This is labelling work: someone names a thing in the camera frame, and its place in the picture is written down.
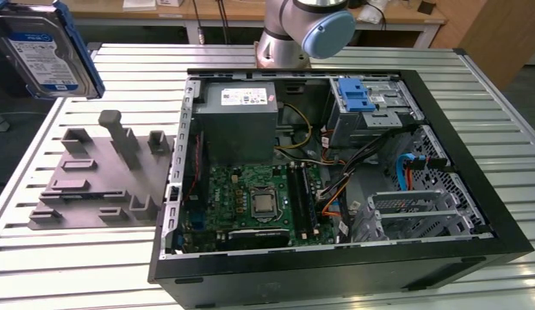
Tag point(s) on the hard disk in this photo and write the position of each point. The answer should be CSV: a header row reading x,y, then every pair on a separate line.
x,y
39,55

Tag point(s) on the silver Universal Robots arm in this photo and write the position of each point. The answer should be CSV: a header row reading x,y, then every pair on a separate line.
x,y
285,48

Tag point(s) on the grey power supply unit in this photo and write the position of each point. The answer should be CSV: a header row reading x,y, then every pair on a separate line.
x,y
237,135

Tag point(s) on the green motherboard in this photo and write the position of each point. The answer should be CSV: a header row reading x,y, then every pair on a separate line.
x,y
233,193

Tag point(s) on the silver CPU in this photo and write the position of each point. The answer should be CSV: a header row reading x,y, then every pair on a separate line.
x,y
265,204

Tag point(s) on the black RAM stick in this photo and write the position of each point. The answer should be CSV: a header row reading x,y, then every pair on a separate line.
x,y
311,206

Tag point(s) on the metal optical drive cage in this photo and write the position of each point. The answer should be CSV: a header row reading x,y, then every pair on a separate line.
x,y
349,126

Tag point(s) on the black graphics card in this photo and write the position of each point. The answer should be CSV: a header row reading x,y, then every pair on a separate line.
x,y
258,237

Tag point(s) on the blue plastic latch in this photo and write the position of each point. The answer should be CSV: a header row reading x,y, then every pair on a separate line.
x,y
351,93

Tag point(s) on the black open PC case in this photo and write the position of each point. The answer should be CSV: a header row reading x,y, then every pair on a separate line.
x,y
293,277

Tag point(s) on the grey parts rack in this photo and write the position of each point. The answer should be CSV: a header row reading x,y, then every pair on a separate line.
x,y
99,193

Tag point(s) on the small white box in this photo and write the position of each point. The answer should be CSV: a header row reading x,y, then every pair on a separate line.
x,y
170,2

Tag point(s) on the wooden desk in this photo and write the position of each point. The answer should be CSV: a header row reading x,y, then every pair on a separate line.
x,y
142,14

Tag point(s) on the small dark box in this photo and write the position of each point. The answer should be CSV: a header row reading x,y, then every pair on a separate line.
x,y
429,7

